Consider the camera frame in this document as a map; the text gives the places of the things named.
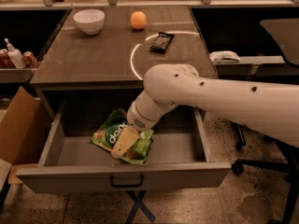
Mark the white ceramic bowl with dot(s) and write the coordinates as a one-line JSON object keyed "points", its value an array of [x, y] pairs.
{"points": [[90, 21]]}

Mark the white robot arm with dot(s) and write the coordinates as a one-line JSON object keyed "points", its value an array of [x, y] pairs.
{"points": [[177, 84]]}

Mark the red soda can left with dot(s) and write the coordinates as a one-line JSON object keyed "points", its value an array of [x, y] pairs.
{"points": [[5, 61]]}

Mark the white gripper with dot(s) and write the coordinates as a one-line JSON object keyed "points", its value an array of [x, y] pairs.
{"points": [[135, 119]]}

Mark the red soda can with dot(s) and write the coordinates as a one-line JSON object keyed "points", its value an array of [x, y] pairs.
{"points": [[5, 61], [31, 59]]}

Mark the grey side shelf left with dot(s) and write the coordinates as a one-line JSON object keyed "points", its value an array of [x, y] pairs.
{"points": [[16, 75]]}

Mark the green rice chip bag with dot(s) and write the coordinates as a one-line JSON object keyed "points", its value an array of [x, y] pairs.
{"points": [[108, 134]]}

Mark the grey cabinet with counter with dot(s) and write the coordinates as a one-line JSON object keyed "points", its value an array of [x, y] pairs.
{"points": [[119, 55]]}

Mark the folded white cloth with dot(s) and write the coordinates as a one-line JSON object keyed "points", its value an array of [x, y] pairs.
{"points": [[224, 56]]}

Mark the orange fruit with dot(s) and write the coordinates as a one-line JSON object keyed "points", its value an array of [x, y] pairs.
{"points": [[138, 20]]}

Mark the black drawer handle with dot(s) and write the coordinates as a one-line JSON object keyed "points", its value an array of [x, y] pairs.
{"points": [[126, 183]]}

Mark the brown cardboard box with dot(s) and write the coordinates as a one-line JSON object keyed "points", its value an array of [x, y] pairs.
{"points": [[24, 130]]}

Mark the open grey top drawer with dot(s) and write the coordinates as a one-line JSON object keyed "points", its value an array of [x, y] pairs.
{"points": [[70, 162]]}

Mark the white pump bottle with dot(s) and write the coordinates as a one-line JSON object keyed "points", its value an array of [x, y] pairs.
{"points": [[15, 55]]}

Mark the dark snack bar wrapper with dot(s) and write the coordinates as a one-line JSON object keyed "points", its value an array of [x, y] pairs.
{"points": [[161, 42]]}

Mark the black office chair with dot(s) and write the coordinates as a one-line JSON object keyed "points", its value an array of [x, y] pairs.
{"points": [[286, 33]]}

